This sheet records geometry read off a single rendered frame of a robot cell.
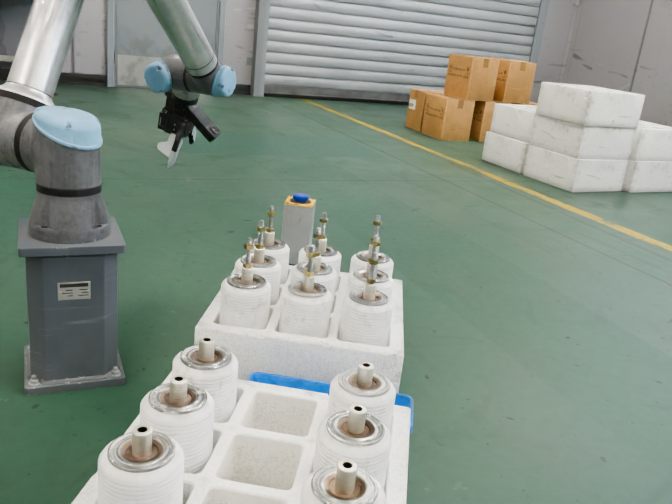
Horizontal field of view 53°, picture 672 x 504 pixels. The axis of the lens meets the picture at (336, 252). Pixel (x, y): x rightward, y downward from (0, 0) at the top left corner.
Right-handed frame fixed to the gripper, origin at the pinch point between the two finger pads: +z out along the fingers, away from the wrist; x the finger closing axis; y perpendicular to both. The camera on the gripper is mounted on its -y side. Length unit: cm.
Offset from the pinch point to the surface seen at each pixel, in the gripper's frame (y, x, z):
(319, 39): 44, -447, 142
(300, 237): -42, 27, -11
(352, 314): -59, 64, -29
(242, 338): -42, 72, -20
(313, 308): -52, 65, -28
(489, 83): -105, -324, 72
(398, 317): -69, 52, -22
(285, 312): -48, 66, -24
